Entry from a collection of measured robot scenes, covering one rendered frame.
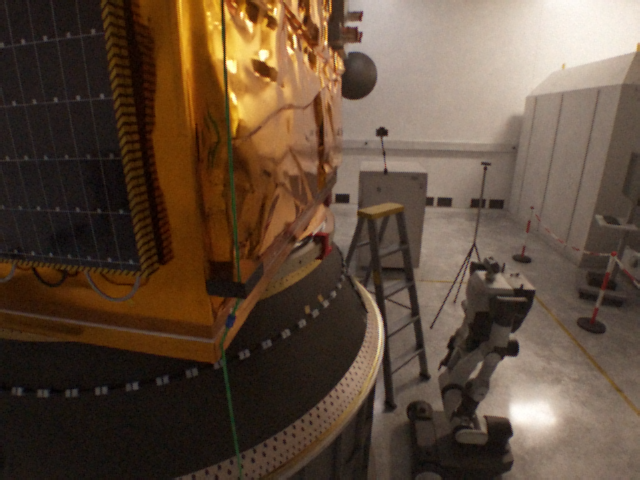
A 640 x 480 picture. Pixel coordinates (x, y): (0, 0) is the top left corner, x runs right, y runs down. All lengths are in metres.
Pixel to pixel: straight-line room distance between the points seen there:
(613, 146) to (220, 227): 6.17
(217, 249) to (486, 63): 8.81
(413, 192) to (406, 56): 4.66
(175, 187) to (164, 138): 0.07
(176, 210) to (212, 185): 0.07
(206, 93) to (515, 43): 9.06
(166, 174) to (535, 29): 9.37
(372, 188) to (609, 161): 3.61
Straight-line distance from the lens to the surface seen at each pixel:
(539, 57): 9.61
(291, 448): 1.24
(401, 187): 4.80
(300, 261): 1.21
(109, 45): 0.55
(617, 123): 6.43
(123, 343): 0.77
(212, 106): 0.56
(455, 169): 9.03
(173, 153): 0.55
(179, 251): 0.59
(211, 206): 0.57
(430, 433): 2.67
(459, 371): 2.26
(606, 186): 6.51
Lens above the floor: 2.17
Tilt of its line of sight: 20 degrees down
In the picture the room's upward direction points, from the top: straight up
